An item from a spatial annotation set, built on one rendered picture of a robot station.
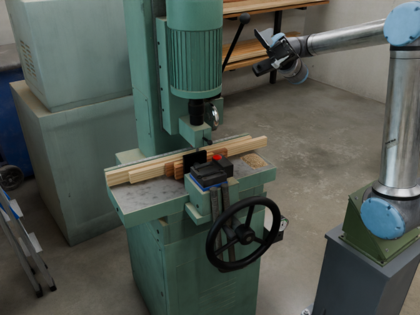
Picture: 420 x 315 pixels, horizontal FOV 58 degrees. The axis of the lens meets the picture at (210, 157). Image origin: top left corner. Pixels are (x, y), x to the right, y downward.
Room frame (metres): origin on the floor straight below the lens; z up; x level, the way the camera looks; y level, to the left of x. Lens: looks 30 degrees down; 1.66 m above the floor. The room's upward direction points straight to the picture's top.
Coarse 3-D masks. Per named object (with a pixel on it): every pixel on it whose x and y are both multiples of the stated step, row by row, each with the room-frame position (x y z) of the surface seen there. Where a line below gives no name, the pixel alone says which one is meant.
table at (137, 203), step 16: (240, 160) 1.27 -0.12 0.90; (160, 176) 1.16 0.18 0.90; (240, 176) 1.16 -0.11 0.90; (256, 176) 1.18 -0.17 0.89; (272, 176) 1.22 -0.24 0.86; (112, 192) 1.06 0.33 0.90; (128, 192) 1.06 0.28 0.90; (144, 192) 1.06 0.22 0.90; (160, 192) 1.06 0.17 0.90; (176, 192) 1.06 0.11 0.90; (128, 208) 0.97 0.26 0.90; (144, 208) 0.97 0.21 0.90; (160, 208) 1.00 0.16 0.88; (176, 208) 1.02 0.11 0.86; (192, 208) 1.01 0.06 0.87; (128, 224) 0.94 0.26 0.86
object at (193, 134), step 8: (184, 120) 1.28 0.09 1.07; (184, 128) 1.26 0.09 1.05; (192, 128) 1.21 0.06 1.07; (200, 128) 1.21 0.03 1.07; (208, 128) 1.21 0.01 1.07; (184, 136) 1.26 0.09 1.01; (192, 136) 1.20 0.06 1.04; (200, 136) 1.20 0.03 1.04; (208, 136) 1.21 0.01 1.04; (192, 144) 1.20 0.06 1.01; (200, 144) 1.20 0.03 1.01
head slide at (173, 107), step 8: (160, 24) 1.32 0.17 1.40; (160, 32) 1.32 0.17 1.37; (160, 40) 1.33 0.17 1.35; (160, 48) 1.33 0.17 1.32; (160, 56) 1.34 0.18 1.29; (168, 56) 1.29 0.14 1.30; (160, 64) 1.34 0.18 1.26; (168, 64) 1.29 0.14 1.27; (160, 72) 1.35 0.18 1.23; (168, 72) 1.29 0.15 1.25; (160, 80) 1.35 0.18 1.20; (168, 80) 1.29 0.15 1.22; (168, 88) 1.29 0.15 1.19; (168, 96) 1.29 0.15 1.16; (176, 96) 1.30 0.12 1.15; (168, 104) 1.29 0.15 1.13; (176, 104) 1.30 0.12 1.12; (184, 104) 1.32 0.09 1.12; (168, 112) 1.30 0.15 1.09; (176, 112) 1.30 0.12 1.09; (184, 112) 1.32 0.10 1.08; (168, 120) 1.30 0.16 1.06; (176, 120) 1.30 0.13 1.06; (168, 128) 1.31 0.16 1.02; (176, 128) 1.30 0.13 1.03
